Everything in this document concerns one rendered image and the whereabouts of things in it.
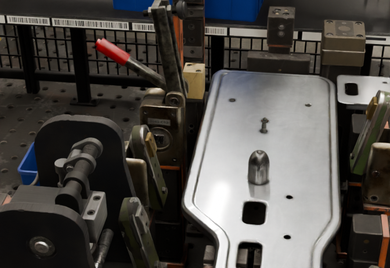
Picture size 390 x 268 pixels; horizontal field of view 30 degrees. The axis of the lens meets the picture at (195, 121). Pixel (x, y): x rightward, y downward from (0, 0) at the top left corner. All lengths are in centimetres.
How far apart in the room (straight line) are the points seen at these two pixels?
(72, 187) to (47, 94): 114
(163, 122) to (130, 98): 70
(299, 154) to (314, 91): 19
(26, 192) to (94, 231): 9
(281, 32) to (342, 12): 19
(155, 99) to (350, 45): 40
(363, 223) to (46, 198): 45
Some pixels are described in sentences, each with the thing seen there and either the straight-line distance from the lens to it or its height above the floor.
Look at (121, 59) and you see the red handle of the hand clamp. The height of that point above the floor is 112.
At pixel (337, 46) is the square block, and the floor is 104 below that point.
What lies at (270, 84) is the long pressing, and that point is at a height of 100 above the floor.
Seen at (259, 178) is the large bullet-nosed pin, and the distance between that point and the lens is 106.
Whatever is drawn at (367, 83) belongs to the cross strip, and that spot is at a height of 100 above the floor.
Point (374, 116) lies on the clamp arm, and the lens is 108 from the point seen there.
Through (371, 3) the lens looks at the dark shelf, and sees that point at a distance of 158.
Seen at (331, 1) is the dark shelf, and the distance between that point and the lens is 158.
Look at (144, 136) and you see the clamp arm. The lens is 99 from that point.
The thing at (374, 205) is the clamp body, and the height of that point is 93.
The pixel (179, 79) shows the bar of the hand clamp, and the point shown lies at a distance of 113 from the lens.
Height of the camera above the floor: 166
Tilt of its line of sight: 33 degrees down
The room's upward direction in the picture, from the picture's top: 1 degrees counter-clockwise
